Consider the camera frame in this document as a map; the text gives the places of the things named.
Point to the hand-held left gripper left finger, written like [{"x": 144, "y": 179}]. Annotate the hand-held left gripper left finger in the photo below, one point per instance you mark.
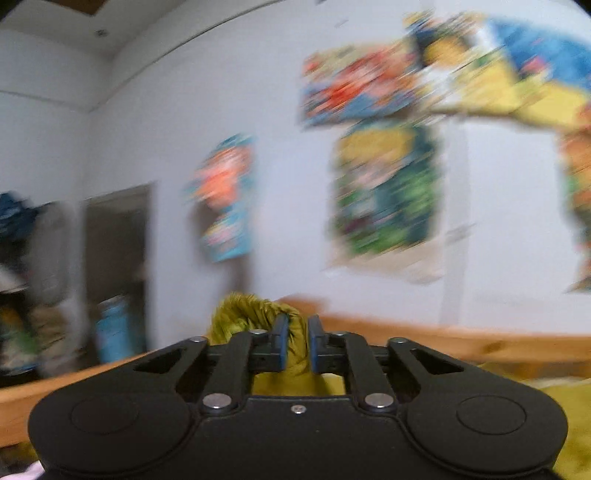
[{"x": 280, "y": 347}]

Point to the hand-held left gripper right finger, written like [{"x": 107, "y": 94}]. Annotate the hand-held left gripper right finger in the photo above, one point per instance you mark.
[{"x": 316, "y": 347}]

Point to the olive yellow jacket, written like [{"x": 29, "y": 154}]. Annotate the olive yellow jacket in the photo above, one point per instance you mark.
[{"x": 244, "y": 318}]

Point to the pile of clothes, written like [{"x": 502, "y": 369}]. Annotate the pile of clothes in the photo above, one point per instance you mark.
[{"x": 32, "y": 277}]

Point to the light blue container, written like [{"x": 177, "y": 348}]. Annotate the light blue container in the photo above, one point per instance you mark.
[{"x": 113, "y": 332}]

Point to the dark doorway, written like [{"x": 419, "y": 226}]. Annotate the dark doorway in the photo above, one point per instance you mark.
[{"x": 117, "y": 249}]

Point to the wooden bed frame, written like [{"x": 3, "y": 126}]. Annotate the wooden bed frame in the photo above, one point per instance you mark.
[{"x": 461, "y": 344}]

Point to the orange and teal wall poster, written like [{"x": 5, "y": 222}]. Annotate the orange and teal wall poster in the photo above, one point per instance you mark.
[{"x": 226, "y": 198}]

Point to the green and yellow wall poster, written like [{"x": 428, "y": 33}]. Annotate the green and yellow wall poster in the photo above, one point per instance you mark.
[{"x": 383, "y": 198}]

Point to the red multicoloured wall poster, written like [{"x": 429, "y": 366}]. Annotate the red multicoloured wall poster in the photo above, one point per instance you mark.
[{"x": 360, "y": 83}]

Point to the yellow and blue wall poster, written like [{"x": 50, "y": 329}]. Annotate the yellow and blue wall poster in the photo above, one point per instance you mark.
[{"x": 521, "y": 69}]

